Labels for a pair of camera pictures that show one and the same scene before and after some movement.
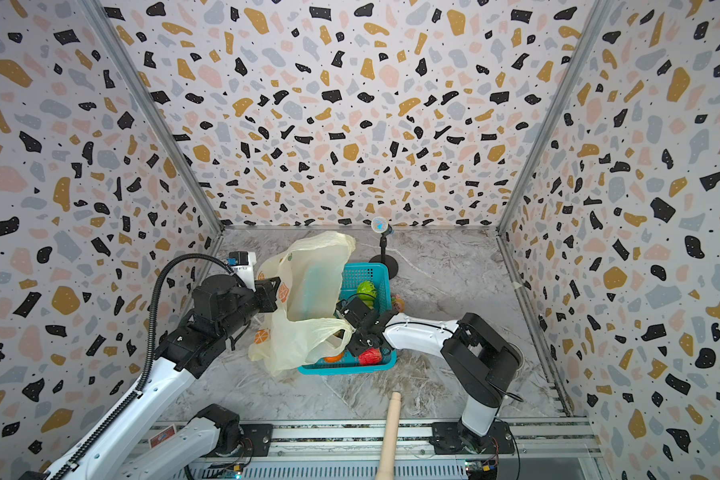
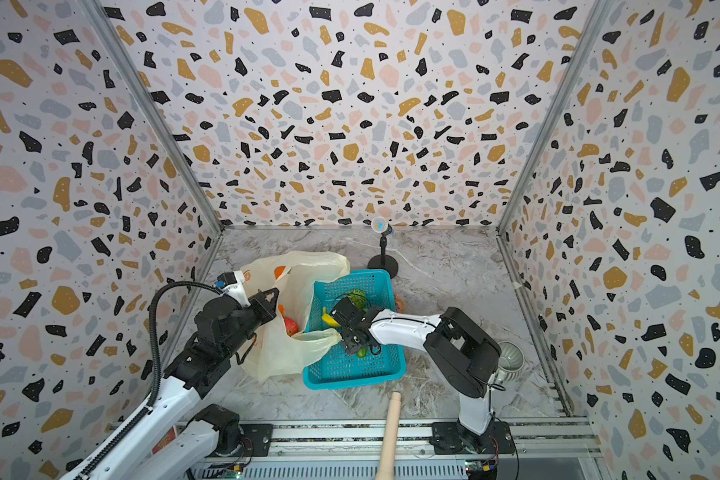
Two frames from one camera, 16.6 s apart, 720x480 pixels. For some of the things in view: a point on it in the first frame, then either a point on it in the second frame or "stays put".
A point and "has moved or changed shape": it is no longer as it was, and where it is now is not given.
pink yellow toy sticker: (399, 303) stays put
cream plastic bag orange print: (309, 273) has moved or changed shape
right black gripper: (360, 327) stays put
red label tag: (162, 436) stays put
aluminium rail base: (542, 449) stays put
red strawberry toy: (370, 357) → (291, 326)
